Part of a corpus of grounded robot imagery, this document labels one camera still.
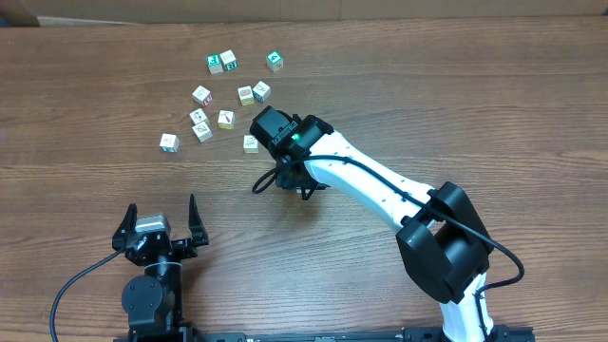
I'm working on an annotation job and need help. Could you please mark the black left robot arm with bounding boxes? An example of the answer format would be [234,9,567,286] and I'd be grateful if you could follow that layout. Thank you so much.
[112,197,209,341]

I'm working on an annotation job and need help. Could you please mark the wooden block blue letter M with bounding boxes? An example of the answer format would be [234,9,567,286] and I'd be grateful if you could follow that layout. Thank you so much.
[252,81,272,103]

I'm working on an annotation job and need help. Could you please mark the wooden block yellow sided small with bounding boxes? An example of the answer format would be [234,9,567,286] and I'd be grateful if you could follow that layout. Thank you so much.
[189,108,209,125]

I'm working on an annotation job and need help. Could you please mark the wooden block green top J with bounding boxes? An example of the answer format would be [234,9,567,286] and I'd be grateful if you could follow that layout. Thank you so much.
[206,54,223,74]

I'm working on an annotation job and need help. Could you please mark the wooden block yellow letter B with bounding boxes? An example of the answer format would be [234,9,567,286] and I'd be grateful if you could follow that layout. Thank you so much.
[218,110,236,129]

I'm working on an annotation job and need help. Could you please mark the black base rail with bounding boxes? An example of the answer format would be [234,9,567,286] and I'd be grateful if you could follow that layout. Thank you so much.
[113,324,537,342]

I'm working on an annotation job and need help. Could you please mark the wooden block yellow oval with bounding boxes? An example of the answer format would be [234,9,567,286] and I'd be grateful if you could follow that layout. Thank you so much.
[237,85,255,106]

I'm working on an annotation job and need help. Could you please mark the wooden block green J side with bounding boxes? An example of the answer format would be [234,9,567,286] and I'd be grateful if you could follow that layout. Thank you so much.
[160,133,180,153]

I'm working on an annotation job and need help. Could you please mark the wooden block yellow letter L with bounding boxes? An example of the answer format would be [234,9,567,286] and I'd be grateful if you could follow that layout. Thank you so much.
[243,135,259,154]

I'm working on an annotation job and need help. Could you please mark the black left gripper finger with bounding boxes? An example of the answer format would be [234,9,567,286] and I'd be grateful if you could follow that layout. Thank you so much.
[111,203,138,250]
[188,194,209,246]

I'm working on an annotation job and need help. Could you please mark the wooden block number 2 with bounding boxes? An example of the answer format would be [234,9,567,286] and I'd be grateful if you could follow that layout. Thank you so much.
[192,122,213,143]

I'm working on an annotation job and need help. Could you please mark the wooden block red letter U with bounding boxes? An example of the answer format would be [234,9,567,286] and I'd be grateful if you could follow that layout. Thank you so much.
[192,85,213,106]

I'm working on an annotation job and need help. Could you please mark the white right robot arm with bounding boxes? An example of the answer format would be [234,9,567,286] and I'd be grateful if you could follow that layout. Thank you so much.
[268,131,495,341]

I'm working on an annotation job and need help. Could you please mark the wooden block teal letter R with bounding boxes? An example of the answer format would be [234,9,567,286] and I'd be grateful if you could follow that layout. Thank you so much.
[219,49,238,71]

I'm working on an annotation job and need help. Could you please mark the wooden block green number 4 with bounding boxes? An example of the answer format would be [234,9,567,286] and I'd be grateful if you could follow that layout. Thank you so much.
[266,50,284,72]

